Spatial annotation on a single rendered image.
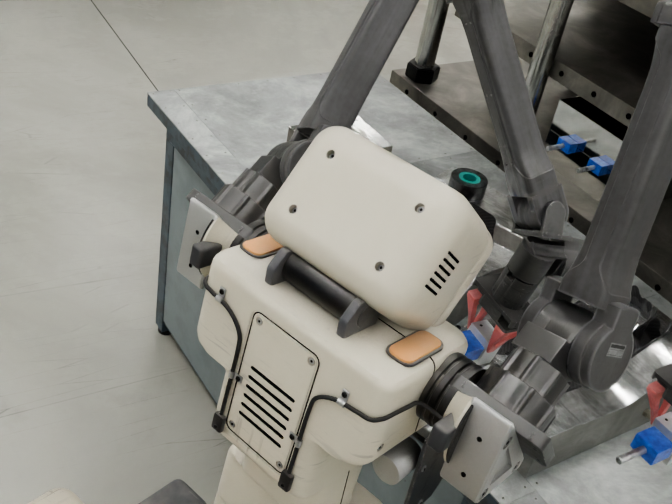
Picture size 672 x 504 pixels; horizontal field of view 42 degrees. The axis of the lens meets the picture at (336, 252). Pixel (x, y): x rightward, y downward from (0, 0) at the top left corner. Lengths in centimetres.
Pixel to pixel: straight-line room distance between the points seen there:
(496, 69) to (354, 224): 45
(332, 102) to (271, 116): 109
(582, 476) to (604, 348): 56
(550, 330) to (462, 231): 16
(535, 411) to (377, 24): 56
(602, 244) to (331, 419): 34
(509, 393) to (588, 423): 55
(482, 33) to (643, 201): 42
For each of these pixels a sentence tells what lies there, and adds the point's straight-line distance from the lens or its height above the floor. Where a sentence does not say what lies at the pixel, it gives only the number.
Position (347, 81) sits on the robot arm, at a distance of 117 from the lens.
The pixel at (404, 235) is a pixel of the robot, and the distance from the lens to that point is 88.
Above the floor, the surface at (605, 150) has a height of 91.
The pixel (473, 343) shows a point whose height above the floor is 94.
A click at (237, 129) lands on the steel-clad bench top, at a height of 80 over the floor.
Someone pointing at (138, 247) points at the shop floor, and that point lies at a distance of 307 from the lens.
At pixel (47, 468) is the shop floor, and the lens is 238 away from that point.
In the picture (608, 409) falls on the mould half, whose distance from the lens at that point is 150.
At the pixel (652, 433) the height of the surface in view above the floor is 95.
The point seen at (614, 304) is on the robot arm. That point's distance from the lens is 97.
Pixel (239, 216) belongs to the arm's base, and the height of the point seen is 121.
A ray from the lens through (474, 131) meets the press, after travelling 242.
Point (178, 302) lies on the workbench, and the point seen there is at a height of 21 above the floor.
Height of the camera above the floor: 183
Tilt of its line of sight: 35 degrees down
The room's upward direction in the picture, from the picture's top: 12 degrees clockwise
